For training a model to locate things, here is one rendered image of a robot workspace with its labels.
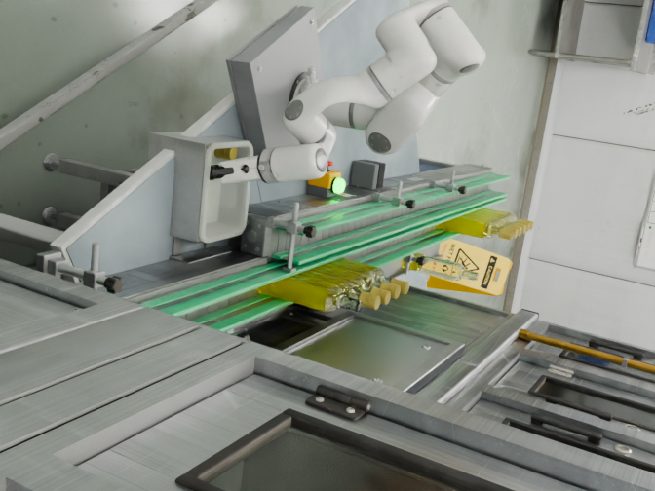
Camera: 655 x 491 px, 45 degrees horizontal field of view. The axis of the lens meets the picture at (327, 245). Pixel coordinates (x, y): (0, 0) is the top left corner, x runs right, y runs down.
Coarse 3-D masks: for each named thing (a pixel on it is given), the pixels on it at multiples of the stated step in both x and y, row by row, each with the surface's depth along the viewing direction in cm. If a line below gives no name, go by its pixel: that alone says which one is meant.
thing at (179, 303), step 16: (480, 208) 311; (432, 224) 267; (384, 240) 234; (336, 256) 209; (256, 272) 186; (272, 272) 188; (192, 288) 168; (208, 288) 169; (224, 288) 170; (240, 288) 172; (144, 304) 154; (160, 304) 156; (176, 304) 157; (192, 304) 158; (208, 304) 161
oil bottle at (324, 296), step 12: (300, 276) 192; (264, 288) 192; (276, 288) 191; (288, 288) 189; (300, 288) 187; (312, 288) 186; (324, 288) 185; (336, 288) 186; (288, 300) 190; (300, 300) 188; (312, 300) 186; (324, 300) 185; (336, 300) 184
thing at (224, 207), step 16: (224, 144) 175; (240, 144) 180; (208, 160) 171; (224, 160) 188; (208, 176) 172; (208, 192) 174; (224, 192) 190; (240, 192) 188; (208, 208) 187; (224, 208) 190; (240, 208) 189; (208, 224) 188; (224, 224) 190; (240, 224) 189; (208, 240) 177
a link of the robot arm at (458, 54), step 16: (432, 16) 167; (448, 16) 167; (432, 32) 167; (448, 32) 166; (464, 32) 166; (448, 48) 166; (464, 48) 165; (480, 48) 167; (448, 64) 168; (464, 64) 166; (480, 64) 168; (448, 80) 178
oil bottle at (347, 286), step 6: (306, 276) 193; (312, 276) 193; (318, 276) 193; (324, 276) 194; (330, 276) 195; (330, 282) 190; (336, 282) 190; (342, 282) 191; (348, 282) 192; (342, 288) 189; (348, 288) 189; (354, 288) 192; (348, 294) 189
